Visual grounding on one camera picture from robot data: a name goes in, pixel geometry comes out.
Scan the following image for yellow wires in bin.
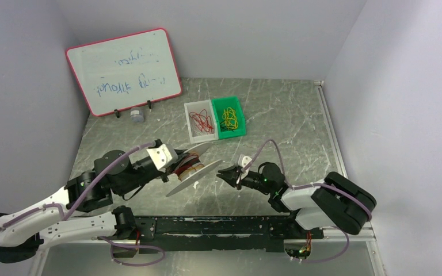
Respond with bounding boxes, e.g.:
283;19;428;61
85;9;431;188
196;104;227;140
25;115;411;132
220;107;240;131

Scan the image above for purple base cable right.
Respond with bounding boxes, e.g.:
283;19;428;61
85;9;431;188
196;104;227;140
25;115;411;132
290;228;350;265

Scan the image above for clear jar of clips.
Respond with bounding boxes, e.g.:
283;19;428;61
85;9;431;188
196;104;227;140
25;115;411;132
130;109;144;123

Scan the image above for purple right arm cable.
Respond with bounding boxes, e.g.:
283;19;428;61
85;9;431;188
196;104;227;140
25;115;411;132
243;139;374;222

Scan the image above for white plastic bin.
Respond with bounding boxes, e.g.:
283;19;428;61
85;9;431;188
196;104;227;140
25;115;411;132
184;100;218;144

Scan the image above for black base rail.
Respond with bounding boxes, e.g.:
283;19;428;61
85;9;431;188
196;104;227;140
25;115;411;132
111;215;324;252

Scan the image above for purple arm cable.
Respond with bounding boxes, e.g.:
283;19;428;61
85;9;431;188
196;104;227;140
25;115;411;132
0;141;157;255
243;139;374;222

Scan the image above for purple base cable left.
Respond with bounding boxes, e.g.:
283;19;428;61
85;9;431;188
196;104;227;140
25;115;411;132
98;236;166;267

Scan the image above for green plastic bin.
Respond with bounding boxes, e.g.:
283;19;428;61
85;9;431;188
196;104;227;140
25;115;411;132
211;96;246;140

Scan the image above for red wires in bin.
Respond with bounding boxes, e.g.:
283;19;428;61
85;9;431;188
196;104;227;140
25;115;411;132
189;109;214;135

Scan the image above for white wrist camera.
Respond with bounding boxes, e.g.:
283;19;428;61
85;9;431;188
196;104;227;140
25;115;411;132
237;154;252;168
146;144;178;170

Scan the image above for white filament spool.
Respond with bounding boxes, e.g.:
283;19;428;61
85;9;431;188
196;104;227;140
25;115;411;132
166;142;223;197

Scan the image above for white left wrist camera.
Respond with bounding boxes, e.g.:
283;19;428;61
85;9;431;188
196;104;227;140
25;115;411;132
146;144;178;170

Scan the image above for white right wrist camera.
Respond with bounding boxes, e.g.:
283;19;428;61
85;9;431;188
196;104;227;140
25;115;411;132
237;154;252;168

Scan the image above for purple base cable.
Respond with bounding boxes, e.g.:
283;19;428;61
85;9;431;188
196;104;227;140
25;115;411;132
290;228;350;265
98;236;166;267

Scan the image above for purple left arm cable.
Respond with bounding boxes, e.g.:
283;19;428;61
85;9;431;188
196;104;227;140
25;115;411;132
0;141;157;255

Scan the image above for red framed whiteboard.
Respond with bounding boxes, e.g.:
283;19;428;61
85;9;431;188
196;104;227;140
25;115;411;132
65;28;182;117

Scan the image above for aluminium front rail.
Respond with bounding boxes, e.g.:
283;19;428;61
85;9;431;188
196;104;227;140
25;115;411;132
29;228;385;275

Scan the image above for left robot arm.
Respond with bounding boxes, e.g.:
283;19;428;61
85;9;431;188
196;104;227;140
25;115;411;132
0;144;196;263

